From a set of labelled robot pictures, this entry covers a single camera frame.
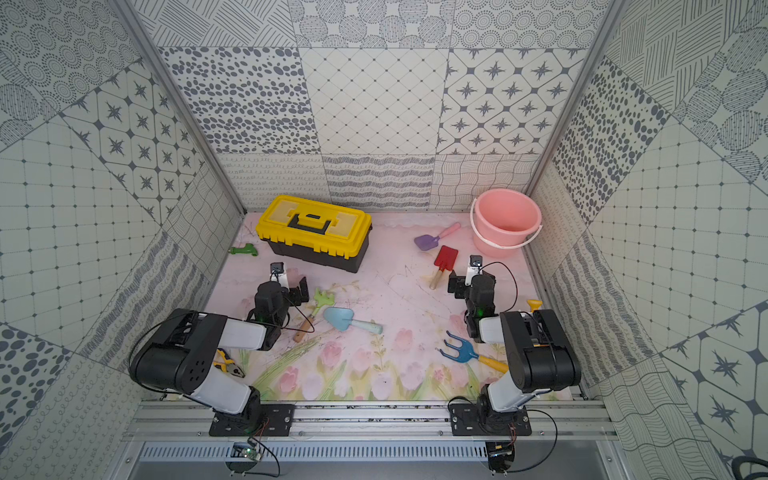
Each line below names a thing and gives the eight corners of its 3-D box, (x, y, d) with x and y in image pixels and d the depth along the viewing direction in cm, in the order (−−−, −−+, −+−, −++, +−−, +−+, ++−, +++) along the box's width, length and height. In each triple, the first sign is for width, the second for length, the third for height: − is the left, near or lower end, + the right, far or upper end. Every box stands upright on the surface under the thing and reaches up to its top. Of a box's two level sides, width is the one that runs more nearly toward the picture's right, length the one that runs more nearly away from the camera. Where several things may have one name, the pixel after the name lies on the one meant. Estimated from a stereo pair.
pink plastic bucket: (469, 265, 107) (481, 232, 92) (461, 224, 120) (470, 189, 106) (528, 265, 107) (549, 232, 92) (513, 224, 120) (530, 189, 106)
